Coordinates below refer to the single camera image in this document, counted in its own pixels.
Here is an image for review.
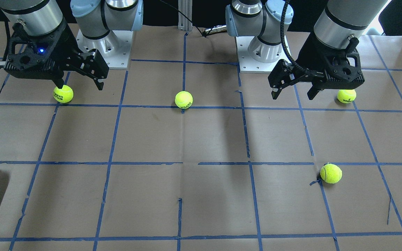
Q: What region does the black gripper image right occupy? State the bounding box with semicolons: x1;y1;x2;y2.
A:
268;33;365;100

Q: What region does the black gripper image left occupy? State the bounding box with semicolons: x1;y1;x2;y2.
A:
4;21;110;91

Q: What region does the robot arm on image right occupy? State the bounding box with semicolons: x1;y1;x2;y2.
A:
225;0;386;100

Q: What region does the metal base plate arm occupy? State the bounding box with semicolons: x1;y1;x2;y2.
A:
236;36;288;74
76;30;135;70

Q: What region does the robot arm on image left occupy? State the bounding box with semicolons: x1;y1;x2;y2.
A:
0;0;144;90

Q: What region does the tennis ball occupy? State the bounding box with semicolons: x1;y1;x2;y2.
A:
53;85;74;104
174;91;193;109
320;163;342;184
337;90;356;104

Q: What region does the tennis ball front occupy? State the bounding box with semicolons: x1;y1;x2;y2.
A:
320;163;342;184

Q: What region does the tennis ball centre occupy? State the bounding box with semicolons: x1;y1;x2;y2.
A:
174;91;193;109

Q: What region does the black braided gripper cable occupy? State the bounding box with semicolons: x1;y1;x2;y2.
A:
281;0;308;74

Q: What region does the aluminium frame post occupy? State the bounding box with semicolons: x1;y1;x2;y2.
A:
178;0;193;33

